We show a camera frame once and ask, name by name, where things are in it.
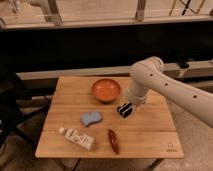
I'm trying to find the metal window railing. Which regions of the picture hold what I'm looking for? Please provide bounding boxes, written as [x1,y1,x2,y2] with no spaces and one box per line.
[0,0,213,30]

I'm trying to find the wooden table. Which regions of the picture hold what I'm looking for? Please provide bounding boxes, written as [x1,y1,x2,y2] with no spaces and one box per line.
[36,77,183,158]

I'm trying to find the black striped gripper finger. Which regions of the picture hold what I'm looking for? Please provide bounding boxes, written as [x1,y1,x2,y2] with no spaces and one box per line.
[122,106,133,118]
[117,103,129,114]

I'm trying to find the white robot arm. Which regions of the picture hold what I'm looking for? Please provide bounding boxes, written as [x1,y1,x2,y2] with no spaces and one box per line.
[117,57,213,128]

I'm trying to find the red chili pepper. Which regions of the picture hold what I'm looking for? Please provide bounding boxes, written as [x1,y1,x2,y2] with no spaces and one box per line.
[108,129,120,154]

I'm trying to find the black chair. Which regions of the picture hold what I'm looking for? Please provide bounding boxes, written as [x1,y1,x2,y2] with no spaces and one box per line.
[0,68,51,151]

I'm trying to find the orange ceramic bowl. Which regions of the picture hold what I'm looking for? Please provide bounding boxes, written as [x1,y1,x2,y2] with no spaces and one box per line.
[91,78,121,103]

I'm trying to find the white tube with cap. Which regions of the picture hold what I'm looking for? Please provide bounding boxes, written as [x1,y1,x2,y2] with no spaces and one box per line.
[59,128,95,151]

